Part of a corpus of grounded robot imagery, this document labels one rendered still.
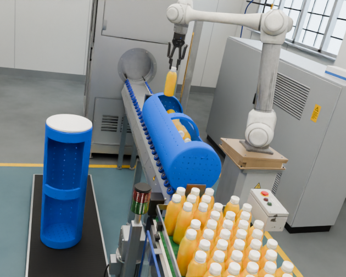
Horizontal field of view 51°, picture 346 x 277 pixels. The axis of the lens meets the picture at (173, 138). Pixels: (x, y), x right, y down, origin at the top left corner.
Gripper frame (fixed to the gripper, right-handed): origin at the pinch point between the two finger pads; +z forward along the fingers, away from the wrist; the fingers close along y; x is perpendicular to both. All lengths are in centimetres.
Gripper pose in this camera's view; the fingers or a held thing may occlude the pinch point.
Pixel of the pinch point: (174, 64)
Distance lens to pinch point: 243.6
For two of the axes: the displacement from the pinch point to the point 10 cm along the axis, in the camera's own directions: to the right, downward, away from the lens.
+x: 2.2, 4.2, -8.8
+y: -9.6, -0.7, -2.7
